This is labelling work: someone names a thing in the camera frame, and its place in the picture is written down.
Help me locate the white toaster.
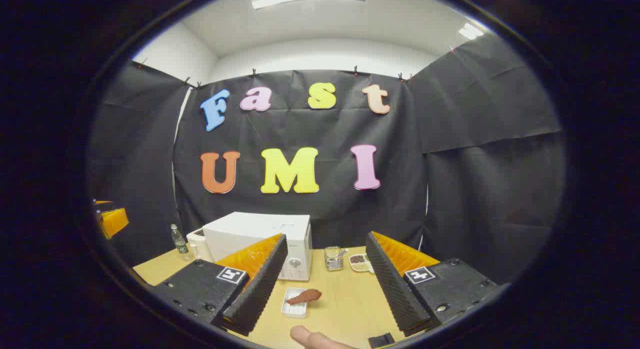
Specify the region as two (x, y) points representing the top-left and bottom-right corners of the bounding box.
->
(186, 228), (211, 262)

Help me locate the white divided condiment dish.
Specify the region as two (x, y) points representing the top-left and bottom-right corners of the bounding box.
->
(348, 253), (375, 275)

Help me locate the metal wire basket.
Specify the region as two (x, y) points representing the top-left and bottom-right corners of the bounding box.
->
(324, 246), (346, 272)

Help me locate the white rectangular tray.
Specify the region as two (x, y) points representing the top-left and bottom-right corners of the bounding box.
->
(280, 287), (309, 319)

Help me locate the reddish brown meat piece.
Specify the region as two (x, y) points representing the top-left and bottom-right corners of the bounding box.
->
(286, 288), (323, 306)

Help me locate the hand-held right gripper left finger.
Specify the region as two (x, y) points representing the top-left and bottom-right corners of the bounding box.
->
(150, 233), (289, 337)

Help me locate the white microwave oven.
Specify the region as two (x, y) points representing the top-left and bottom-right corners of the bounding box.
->
(202, 211), (314, 282)

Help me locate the clear green-label water bottle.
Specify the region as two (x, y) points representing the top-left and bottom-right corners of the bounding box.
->
(170, 223), (190, 262)

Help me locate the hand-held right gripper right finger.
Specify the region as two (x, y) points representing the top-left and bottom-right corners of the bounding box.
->
(365, 231), (502, 338)

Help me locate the black backdrop cloth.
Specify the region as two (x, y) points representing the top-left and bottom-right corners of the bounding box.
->
(87, 31), (568, 285)

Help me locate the small ceiling light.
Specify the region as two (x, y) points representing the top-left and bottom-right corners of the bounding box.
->
(458, 22), (485, 41)

